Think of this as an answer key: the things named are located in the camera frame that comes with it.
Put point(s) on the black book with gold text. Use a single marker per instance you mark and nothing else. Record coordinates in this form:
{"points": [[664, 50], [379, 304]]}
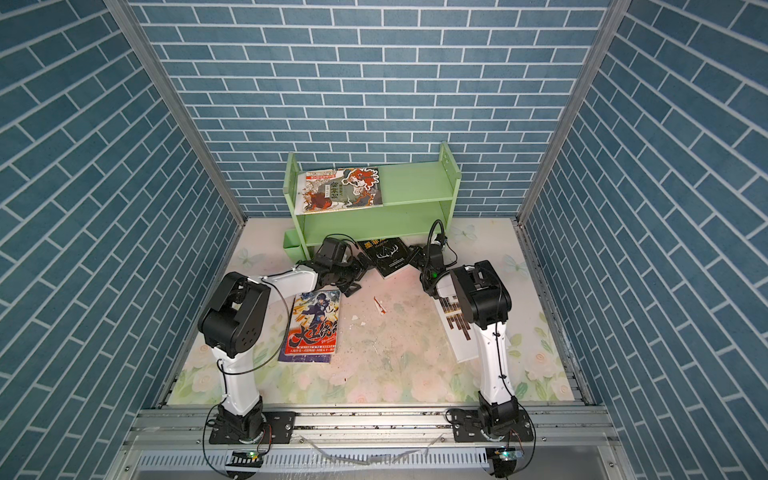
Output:
{"points": [[389, 256]]}

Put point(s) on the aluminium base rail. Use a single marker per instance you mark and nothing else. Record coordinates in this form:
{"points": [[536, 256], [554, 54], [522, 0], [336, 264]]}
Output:
{"points": [[564, 424]]}

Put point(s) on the red blue manga book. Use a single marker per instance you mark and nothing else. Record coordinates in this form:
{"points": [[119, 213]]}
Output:
{"points": [[315, 318]]}

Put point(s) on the small green side box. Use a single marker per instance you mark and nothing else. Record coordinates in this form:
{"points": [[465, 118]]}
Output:
{"points": [[292, 246]]}

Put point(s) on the dark purple book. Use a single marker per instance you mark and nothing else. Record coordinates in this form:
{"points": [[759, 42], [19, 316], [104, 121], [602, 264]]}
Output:
{"points": [[306, 353]]}

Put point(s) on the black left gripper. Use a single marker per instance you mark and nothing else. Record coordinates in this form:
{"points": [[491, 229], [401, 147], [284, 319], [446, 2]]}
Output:
{"points": [[358, 270]]}

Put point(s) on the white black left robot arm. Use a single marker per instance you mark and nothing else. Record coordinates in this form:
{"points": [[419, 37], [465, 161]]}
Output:
{"points": [[235, 314]]}

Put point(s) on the white book with brown bars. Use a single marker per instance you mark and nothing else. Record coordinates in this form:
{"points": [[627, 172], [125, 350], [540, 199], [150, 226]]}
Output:
{"points": [[457, 329]]}

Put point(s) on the small red paper scrap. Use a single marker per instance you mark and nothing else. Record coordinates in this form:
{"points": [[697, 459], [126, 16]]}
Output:
{"points": [[380, 307]]}

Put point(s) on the green red illustrated comic book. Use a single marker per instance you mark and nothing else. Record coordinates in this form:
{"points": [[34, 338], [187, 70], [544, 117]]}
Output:
{"points": [[334, 190]]}

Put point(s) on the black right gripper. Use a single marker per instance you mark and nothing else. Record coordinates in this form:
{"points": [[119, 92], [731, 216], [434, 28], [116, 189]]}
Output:
{"points": [[417, 256]]}

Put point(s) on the green wooden two-tier shelf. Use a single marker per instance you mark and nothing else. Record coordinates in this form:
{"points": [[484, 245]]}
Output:
{"points": [[414, 196]]}

